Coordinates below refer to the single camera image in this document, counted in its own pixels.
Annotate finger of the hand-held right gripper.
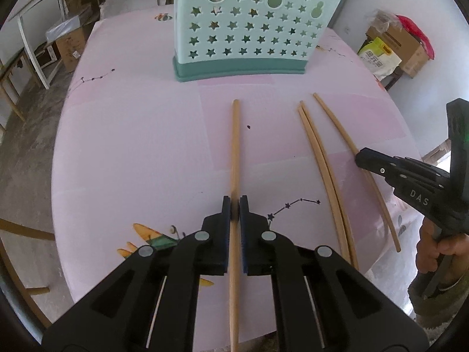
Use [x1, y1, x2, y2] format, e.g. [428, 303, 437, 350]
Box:
[355, 148, 449, 191]

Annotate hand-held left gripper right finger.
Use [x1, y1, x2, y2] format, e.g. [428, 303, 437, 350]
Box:
[238, 195, 429, 352]

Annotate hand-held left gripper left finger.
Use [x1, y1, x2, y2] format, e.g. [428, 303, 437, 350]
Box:
[42, 195, 232, 352]

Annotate wooden chopstick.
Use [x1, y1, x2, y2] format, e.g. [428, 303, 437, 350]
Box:
[298, 106, 350, 261]
[300, 100, 360, 270]
[228, 99, 242, 352]
[313, 93, 402, 253]

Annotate green star-cut utensil holder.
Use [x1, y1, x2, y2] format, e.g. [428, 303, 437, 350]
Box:
[171, 0, 346, 82]

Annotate person's right forearm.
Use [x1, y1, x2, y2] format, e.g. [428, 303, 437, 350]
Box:
[407, 253, 469, 329]

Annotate person's right hand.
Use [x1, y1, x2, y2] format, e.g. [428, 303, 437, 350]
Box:
[417, 221, 469, 275]

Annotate white and yellow rice bag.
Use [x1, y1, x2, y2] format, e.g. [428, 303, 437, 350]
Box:
[357, 37, 402, 81]

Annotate brown cardboard box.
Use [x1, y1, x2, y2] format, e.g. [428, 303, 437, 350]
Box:
[366, 22, 429, 78]
[55, 26, 89, 74]

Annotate red plastic bag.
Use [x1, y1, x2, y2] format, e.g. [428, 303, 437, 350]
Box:
[396, 15, 435, 60]

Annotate white toaster oven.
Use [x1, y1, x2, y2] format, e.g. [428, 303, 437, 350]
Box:
[35, 42, 61, 68]

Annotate long white table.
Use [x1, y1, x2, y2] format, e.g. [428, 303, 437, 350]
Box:
[7, 0, 99, 90]

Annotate silver wrapped box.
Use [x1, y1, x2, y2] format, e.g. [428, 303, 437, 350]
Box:
[46, 15, 86, 41]

